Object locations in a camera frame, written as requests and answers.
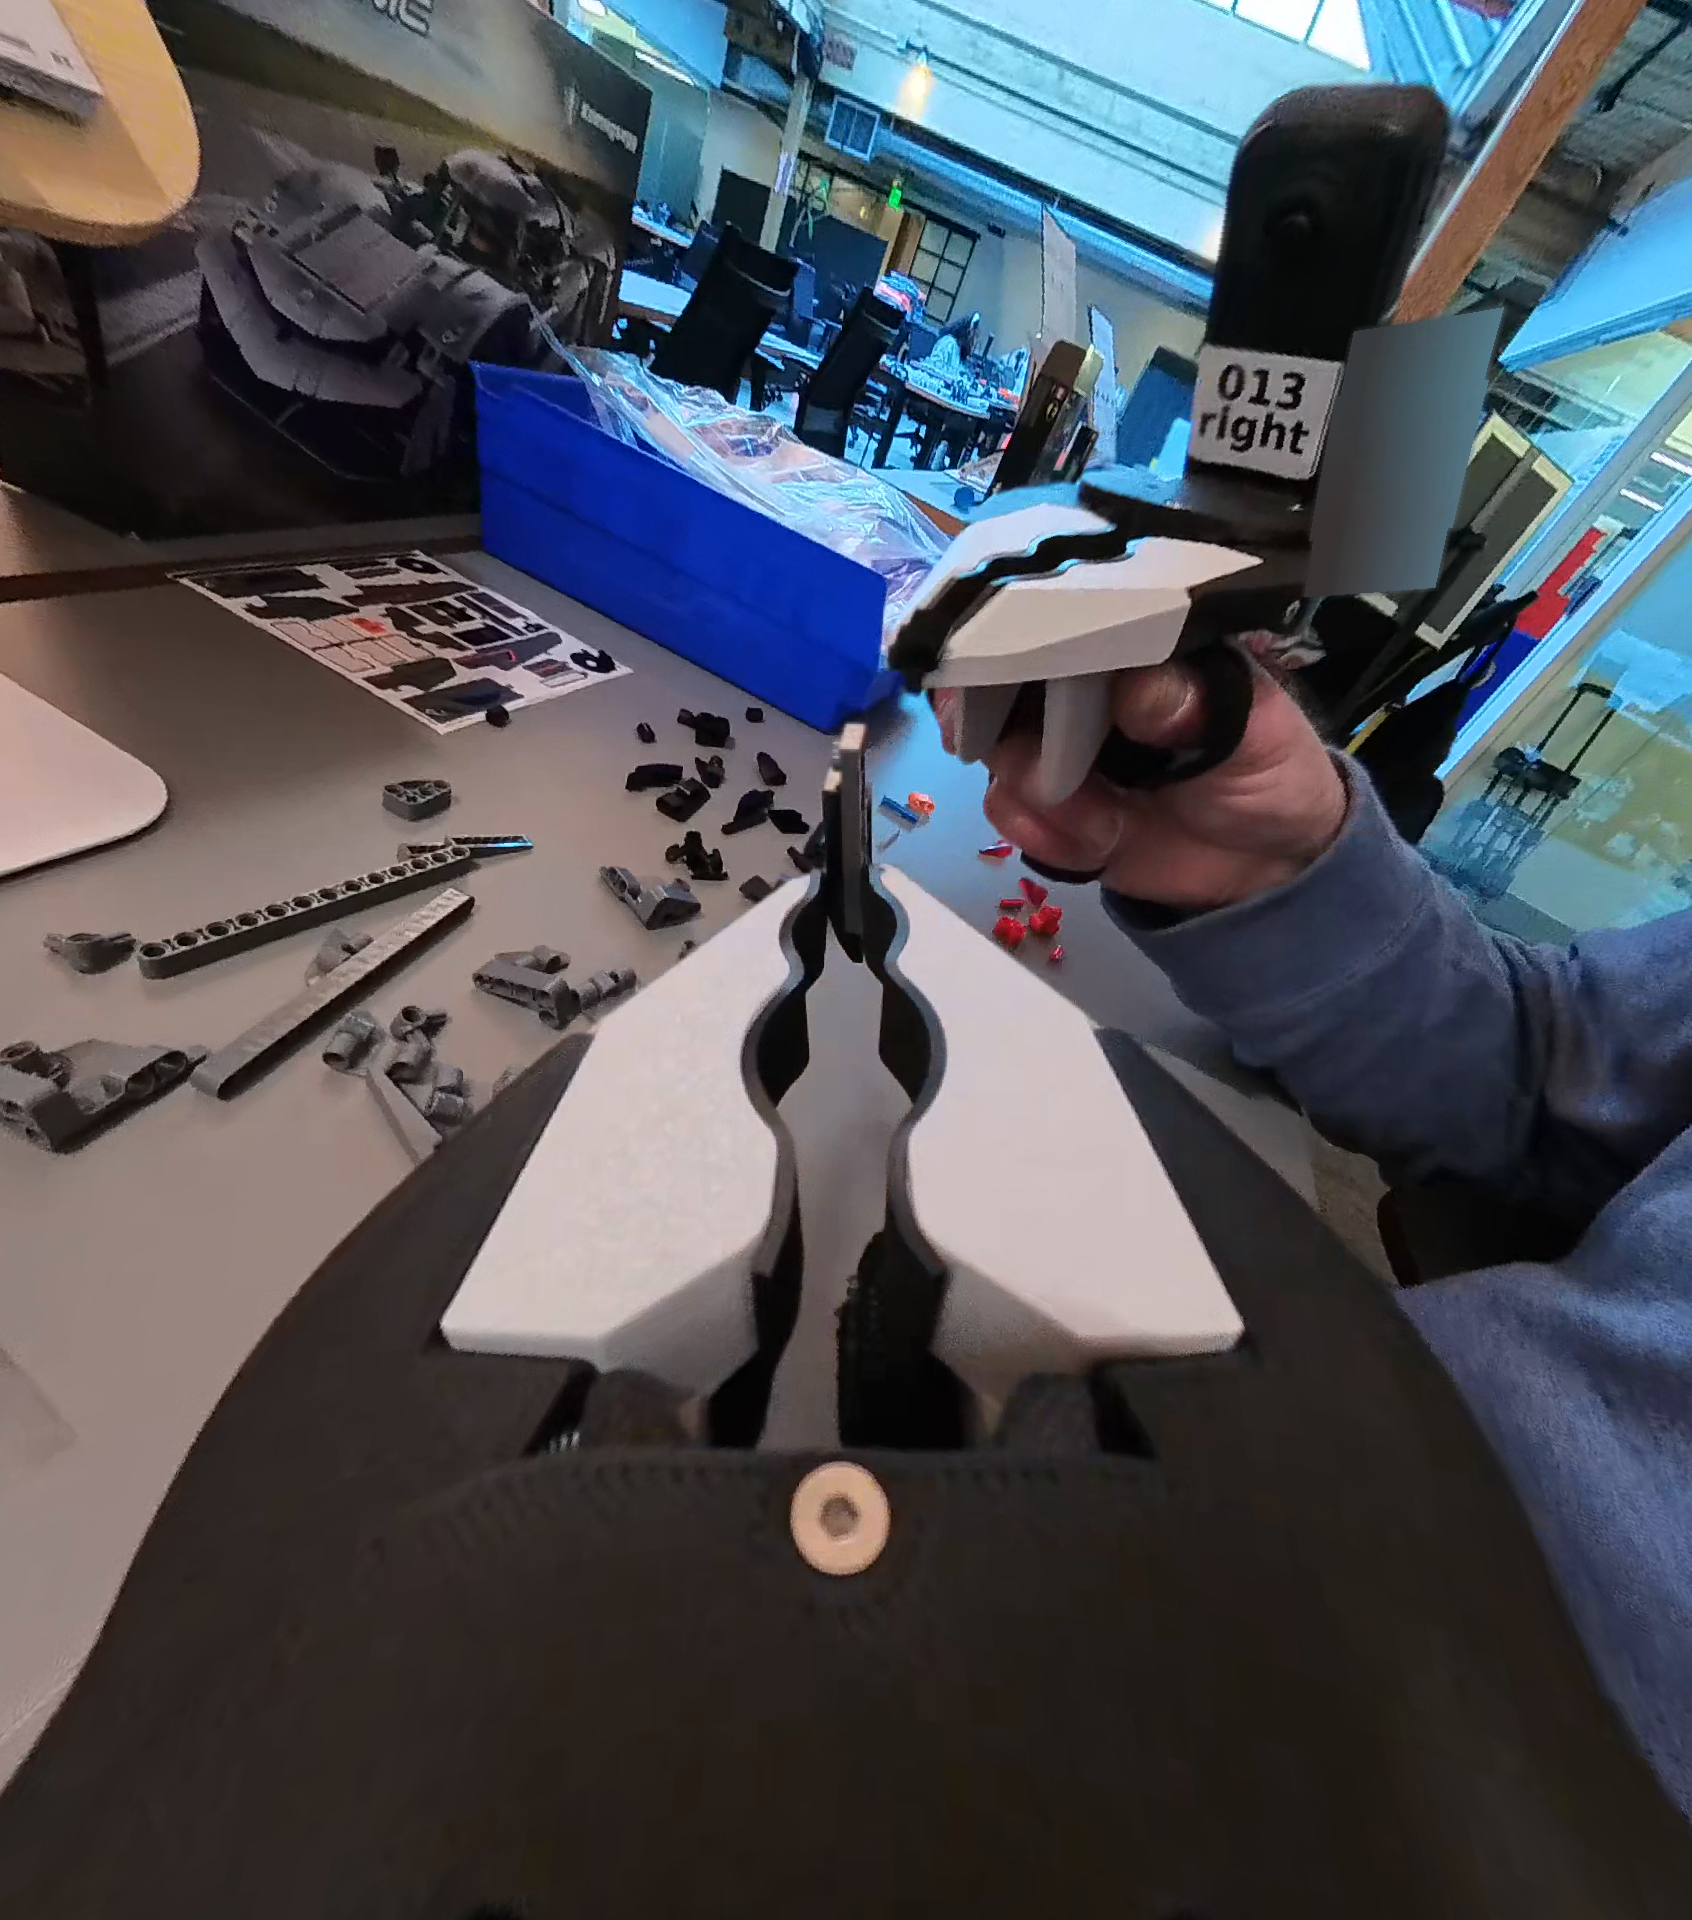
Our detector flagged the dark printed lego box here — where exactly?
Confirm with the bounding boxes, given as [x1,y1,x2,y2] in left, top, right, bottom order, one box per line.
[0,0,657,544]

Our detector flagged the black plate assembly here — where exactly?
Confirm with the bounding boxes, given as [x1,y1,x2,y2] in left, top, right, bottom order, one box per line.
[820,748,892,965]

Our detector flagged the crumpled clear plastic bag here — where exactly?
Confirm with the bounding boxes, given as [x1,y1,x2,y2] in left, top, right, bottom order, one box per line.
[532,300,961,578]

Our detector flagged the background wooden desk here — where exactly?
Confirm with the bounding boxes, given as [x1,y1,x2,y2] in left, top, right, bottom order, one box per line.
[862,457,1012,527]

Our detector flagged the black bag with straps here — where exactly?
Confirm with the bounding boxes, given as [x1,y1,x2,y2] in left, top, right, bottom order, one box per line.
[1328,593,1538,841]

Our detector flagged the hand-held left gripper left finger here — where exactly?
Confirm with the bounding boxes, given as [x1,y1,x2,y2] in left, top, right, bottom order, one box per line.
[443,876,832,1453]

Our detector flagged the tall dark carton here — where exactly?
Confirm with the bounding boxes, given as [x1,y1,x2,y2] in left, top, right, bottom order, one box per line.
[995,344,1106,488]

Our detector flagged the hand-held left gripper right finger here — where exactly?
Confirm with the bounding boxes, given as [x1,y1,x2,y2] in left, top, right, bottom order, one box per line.
[840,866,1245,1448]

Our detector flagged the scattered red lego pins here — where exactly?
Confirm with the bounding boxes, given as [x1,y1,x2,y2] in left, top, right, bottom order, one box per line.
[980,839,1072,963]

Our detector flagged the white and wooden book stand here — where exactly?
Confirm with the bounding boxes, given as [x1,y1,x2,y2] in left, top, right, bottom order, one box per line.
[0,0,203,250]

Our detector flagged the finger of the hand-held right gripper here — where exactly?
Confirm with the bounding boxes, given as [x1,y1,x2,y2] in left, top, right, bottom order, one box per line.
[887,503,1132,691]
[929,540,1267,808]

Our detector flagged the blue plastic bin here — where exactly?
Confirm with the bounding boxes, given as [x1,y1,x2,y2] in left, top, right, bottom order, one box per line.
[473,360,901,733]

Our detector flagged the person's right forearm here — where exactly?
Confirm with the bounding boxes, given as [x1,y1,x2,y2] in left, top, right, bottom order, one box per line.
[1101,748,1689,1201]

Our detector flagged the printed white parts sheet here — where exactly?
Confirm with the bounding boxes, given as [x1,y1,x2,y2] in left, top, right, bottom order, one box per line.
[170,551,633,739]

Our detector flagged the long dark grey holed beam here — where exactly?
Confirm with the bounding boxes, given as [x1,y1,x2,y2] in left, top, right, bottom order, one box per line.
[133,833,536,981]

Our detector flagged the pile of dark grey pieces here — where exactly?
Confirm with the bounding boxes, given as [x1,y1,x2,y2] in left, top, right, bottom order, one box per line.
[0,862,705,1162]

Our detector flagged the black wheeled cart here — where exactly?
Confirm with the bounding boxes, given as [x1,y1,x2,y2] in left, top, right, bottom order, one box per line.
[1433,682,1622,903]

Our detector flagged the person's right hand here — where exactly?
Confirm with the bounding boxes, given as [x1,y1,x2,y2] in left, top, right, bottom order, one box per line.
[935,630,1353,917]

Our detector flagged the open instruction booklet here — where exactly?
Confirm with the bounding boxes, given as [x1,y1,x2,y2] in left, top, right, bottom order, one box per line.
[0,0,112,127]

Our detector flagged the black office chair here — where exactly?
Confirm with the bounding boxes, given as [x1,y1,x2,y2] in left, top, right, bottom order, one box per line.
[651,224,803,397]
[794,291,908,457]

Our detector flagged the pile of black lego pieces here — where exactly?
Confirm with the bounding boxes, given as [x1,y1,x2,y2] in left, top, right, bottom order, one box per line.
[626,702,827,903]

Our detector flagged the long dark grey lego plate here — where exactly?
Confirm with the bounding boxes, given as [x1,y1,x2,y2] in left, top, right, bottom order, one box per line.
[190,888,478,1101]

